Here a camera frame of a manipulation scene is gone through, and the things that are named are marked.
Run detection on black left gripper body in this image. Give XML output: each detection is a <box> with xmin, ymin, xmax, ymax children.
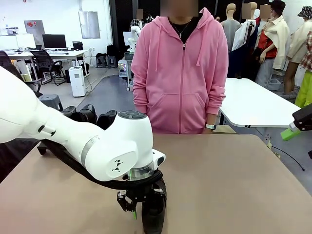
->
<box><xmin>128</xmin><ymin>181</ymin><xmax>164</xmax><ymax>203</ymax></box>

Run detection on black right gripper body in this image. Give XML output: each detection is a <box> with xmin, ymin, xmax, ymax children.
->
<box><xmin>292</xmin><ymin>106</ymin><xmax>312</xmax><ymax>131</ymax></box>

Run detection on black smooth leather loafer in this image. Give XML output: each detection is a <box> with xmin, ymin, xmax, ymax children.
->
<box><xmin>141</xmin><ymin>179</ymin><xmax>168</xmax><ymax>234</ymax></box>
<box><xmin>96</xmin><ymin>109</ymin><xmax>118</xmax><ymax>131</ymax></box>

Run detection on black textured buckle shoe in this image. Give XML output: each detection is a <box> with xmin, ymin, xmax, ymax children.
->
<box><xmin>60</xmin><ymin>105</ymin><xmax>78</xmax><ymax>120</ymax></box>
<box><xmin>70</xmin><ymin>104</ymin><xmax>98</xmax><ymax>125</ymax></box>

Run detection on person's right forearm pink sleeve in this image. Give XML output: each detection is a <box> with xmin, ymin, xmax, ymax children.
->
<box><xmin>131</xmin><ymin>78</ymin><xmax>150</xmax><ymax>117</ymax></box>

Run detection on person's left forearm pink sleeve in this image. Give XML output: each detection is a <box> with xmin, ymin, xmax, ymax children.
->
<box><xmin>206</xmin><ymin>80</ymin><xmax>227</xmax><ymax>125</ymax></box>

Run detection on black shoe stand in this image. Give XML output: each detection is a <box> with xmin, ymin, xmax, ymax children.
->
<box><xmin>37</xmin><ymin>142</ymin><xmax>49</xmax><ymax>156</ymax></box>

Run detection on mannequin neon yellow pants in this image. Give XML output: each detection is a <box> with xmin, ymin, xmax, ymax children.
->
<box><xmin>294</xmin><ymin>31</ymin><xmax>312</xmax><ymax>109</ymax></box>

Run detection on grey plastic crate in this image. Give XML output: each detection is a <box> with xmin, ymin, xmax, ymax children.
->
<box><xmin>267</xmin><ymin>78</ymin><xmax>283</xmax><ymax>91</ymax></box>

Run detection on tan cardboard box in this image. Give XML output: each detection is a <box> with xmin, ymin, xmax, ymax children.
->
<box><xmin>213</xmin><ymin>126</ymin><xmax>237</xmax><ymax>135</ymax></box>

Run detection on mannequin bucket hat beige shirt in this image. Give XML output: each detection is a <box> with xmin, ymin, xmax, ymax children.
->
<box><xmin>284</xmin><ymin>6</ymin><xmax>312</xmax><ymax>95</ymax></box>

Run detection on mannequin cream jacket red top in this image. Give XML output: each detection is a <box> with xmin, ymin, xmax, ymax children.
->
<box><xmin>253</xmin><ymin>0</ymin><xmax>291</xmax><ymax>82</ymax></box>

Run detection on mannequin navy white clothes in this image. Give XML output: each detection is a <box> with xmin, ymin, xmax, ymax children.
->
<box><xmin>231</xmin><ymin>1</ymin><xmax>259</xmax><ymax>78</ymax></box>

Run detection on person in pink hoodie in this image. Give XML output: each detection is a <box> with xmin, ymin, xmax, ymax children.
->
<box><xmin>130</xmin><ymin>0</ymin><xmax>229</xmax><ymax>135</ymax></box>

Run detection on mannequin grey tank top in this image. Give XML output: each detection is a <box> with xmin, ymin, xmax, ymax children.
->
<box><xmin>220</xmin><ymin>2</ymin><xmax>242</xmax><ymax>52</ymax></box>

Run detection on black base panel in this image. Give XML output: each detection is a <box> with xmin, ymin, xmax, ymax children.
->
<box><xmin>0</xmin><ymin>140</ymin><xmax>39</xmax><ymax>182</ymax></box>

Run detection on lit computer tower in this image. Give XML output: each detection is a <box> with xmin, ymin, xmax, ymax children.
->
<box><xmin>118</xmin><ymin>59</ymin><xmax>134</xmax><ymax>78</ymax></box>

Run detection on grey plastic stool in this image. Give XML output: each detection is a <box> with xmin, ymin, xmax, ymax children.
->
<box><xmin>39</xmin><ymin>94</ymin><xmax>64</xmax><ymax>113</ymax></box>

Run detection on white air purifier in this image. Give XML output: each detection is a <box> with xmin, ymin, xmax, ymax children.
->
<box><xmin>68</xmin><ymin>66</ymin><xmax>86</xmax><ymax>98</ymax></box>

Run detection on black inner shirt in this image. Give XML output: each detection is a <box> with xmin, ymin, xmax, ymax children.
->
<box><xmin>168</xmin><ymin>16</ymin><xmax>195</xmax><ymax>43</ymax></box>

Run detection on black backpack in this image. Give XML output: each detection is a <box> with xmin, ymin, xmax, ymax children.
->
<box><xmin>106</xmin><ymin>43</ymin><xmax>118</xmax><ymax>57</ymax></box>

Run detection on white office desk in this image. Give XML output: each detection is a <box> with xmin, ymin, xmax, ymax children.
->
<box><xmin>3</xmin><ymin>49</ymin><xmax>90</xmax><ymax>82</ymax></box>

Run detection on person in plaid shirt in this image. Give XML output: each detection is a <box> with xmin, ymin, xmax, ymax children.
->
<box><xmin>130</xmin><ymin>9</ymin><xmax>146</xmax><ymax>32</ymax></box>

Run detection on black computer monitor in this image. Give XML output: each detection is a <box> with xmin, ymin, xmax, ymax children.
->
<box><xmin>42</xmin><ymin>34</ymin><xmax>67</xmax><ymax>49</ymax></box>

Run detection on white computer monitor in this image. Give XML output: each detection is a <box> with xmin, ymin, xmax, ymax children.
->
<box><xmin>16</xmin><ymin>34</ymin><xmax>37</xmax><ymax>49</ymax></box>
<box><xmin>0</xmin><ymin>36</ymin><xmax>18</xmax><ymax>51</ymax></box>

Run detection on grey poster with red mark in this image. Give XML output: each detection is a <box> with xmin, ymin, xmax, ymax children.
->
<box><xmin>23</xmin><ymin>19</ymin><xmax>46</xmax><ymax>35</ymax></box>

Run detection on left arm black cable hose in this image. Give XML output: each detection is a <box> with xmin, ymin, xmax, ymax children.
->
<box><xmin>39</xmin><ymin>140</ymin><xmax>163</xmax><ymax>192</ymax></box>

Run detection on thin black cable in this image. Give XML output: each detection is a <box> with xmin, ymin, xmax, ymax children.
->
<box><xmin>270</xmin><ymin>145</ymin><xmax>306</xmax><ymax>171</ymax></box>

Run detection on silver cross necklace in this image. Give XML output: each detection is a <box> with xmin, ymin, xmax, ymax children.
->
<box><xmin>172</xmin><ymin>21</ymin><xmax>192</xmax><ymax>38</ymax></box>

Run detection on silver framed wall panel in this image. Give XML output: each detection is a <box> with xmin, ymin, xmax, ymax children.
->
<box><xmin>78</xmin><ymin>11</ymin><xmax>101</xmax><ymax>39</ymax></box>

